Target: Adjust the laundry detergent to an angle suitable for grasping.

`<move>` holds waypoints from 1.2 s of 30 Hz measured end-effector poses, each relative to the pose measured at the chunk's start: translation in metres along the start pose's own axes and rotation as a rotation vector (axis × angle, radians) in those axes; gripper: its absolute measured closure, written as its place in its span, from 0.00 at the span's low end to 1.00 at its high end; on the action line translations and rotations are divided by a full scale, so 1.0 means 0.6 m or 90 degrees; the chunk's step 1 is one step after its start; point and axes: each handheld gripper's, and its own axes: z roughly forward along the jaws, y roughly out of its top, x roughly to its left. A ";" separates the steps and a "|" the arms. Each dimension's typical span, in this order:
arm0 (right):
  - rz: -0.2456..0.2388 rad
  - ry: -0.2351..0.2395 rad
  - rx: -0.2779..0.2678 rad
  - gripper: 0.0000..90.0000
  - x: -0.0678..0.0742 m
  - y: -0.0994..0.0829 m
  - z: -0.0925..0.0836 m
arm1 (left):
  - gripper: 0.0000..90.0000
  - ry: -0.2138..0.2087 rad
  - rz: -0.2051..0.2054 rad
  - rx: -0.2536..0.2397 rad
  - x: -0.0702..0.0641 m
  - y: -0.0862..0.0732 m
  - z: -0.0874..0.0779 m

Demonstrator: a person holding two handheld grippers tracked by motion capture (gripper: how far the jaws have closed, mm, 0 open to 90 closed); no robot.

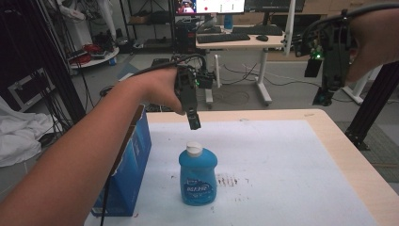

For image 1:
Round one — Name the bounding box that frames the person's left hand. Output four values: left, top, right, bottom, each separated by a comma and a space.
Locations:
135, 67, 186, 116

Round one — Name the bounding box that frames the blue bottle with white cap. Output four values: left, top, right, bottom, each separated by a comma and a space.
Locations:
178, 140, 218, 207

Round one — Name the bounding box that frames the blue cardboard box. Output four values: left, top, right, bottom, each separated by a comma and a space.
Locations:
90, 104, 152, 218

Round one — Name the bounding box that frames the red cable bundle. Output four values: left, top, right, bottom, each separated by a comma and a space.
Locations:
73, 43, 104, 65

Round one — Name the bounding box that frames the white pole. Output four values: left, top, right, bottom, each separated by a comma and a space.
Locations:
282, 0, 297, 57

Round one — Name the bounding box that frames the white cloth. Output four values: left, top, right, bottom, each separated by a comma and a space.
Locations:
0, 95, 64, 169

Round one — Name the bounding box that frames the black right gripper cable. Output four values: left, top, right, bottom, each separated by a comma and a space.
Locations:
300, 2, 399, 40

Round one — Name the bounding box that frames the black metal frame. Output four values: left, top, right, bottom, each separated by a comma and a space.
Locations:
0, 0, 88, 125

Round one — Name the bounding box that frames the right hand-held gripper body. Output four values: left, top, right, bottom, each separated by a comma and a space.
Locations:
292, 8, 359, 92

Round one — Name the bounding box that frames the round white table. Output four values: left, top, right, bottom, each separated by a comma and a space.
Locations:
68, 46, 120, 70

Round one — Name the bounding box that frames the black keyboard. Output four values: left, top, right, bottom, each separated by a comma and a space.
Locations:
231, 24, 284, 37
196, 32, 251, 44

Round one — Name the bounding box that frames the small blue bottle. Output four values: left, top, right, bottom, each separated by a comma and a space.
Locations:
223, 13, 234, 31

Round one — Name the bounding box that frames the dark computer monitor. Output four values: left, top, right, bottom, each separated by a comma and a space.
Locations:
244, 0, 306, 14

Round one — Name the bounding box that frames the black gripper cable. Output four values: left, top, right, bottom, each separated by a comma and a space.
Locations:
300, 2, 399, 40
99, 53, 209, 226

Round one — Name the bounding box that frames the lit computer monitor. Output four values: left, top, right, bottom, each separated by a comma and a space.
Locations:
174, 0, 246, 16

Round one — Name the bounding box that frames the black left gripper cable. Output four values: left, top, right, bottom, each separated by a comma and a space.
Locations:
99, 53, 209, 226

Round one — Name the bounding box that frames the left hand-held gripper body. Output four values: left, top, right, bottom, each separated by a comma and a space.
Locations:
174, 63, 217, 111

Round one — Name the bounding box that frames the white table mat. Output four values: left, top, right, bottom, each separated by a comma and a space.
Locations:
83, 119, 379, 226

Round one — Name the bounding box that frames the wooden desk with white legs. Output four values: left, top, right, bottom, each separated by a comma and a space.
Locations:
195, 24, 287, 106

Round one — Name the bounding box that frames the black metal strut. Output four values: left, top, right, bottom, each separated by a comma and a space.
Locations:
343, 60, 399, 152

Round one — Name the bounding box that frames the person's right hand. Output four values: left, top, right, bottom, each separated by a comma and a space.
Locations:
343, 8, 399, 85

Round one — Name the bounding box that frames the black shelf rack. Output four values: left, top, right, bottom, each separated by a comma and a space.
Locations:
119, 0, 177, 54

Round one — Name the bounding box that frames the black computer tower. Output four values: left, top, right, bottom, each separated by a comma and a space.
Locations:
173, 22, 200, 55

